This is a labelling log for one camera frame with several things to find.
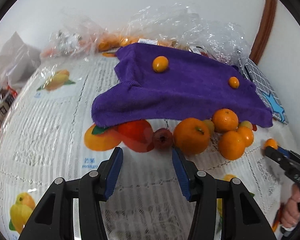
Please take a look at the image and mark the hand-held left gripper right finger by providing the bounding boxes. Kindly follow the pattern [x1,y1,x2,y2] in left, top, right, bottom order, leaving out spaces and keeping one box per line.
[172,148,277,240]

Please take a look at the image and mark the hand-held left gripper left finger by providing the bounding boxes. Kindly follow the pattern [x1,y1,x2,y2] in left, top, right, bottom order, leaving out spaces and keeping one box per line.
[18,147,124,240]

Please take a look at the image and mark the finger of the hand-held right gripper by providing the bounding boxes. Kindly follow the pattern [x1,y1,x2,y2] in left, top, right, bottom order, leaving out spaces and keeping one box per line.
[264,146,290,177]
[277,146,300,161]

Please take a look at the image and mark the small orange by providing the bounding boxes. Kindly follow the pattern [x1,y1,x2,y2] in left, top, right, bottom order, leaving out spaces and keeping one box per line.
[236,126,255,148]

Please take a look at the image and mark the large orange with stem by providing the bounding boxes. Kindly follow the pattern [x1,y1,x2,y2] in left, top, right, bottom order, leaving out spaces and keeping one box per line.
[173,118,210,155]

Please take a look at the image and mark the red hawthorn fruit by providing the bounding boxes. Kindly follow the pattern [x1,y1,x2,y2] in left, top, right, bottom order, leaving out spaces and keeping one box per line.
[152,128,174,150]

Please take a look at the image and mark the round orange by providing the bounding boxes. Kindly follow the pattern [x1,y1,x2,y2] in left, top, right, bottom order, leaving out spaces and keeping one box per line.
[212,108,239,133]
[218,131,246,161]

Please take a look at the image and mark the person's right hand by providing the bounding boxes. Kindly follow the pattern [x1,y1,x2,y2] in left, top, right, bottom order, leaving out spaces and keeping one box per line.
[281,187,300,228]

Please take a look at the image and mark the grey checked cloth blue star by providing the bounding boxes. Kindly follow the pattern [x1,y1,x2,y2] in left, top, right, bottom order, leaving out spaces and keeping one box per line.
[242,57,289,125]

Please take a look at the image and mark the fruit printed tablecloth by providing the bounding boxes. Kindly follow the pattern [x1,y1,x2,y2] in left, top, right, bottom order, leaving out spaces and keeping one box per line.
[0,51,300,240]

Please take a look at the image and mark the purple towel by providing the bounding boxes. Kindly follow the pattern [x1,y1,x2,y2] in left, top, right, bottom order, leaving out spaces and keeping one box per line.
[91,43,274,128]

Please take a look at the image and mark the small round kumquat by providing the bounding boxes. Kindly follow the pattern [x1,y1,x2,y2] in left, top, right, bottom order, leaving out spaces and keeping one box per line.
[228,76,240,89]

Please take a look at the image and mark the large oval kumquat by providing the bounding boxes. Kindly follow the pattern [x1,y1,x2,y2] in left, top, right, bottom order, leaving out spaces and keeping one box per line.
[152,56,169,73]

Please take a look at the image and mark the clear bag of kumquats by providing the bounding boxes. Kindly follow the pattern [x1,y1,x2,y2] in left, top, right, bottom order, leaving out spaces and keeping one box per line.
[97,29,143,53]

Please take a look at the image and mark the bottles with labels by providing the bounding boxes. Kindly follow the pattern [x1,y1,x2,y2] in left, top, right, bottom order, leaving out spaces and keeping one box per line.
[0,82,17,117]

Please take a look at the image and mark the clear bag of oranges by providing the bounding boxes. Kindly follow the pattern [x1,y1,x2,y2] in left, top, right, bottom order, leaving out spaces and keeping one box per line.
[40,6,108,59]

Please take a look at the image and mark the large clear plastic bag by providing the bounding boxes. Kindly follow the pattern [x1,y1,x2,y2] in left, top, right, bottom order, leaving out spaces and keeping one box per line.
[127,2,252,68]

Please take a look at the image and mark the white plastic bag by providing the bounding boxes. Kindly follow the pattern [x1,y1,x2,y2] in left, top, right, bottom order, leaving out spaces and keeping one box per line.
[0,31,42,88]

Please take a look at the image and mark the brown wooden door frame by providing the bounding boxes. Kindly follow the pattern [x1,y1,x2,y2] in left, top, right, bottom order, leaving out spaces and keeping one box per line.
[250,0,278,65]

